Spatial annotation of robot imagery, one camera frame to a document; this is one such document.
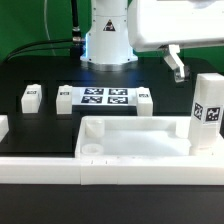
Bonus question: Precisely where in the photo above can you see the white desk top tray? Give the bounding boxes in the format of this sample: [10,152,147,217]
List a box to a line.
[74,115,224,159]

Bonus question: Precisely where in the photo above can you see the white left fence block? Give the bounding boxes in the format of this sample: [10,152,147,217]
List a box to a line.
[0,115,9,142]

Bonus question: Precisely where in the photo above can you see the thin white cable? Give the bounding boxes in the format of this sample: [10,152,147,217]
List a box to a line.
[43,0,57,57]

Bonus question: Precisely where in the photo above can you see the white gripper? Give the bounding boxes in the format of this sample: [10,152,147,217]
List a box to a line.
[128,0,224,83]

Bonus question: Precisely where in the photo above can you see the fiducial marker sheet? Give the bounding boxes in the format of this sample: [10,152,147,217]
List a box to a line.
[72,87,136,106]

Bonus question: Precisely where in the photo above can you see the black thick cable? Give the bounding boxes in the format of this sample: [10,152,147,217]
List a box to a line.
[3,0,86,63]

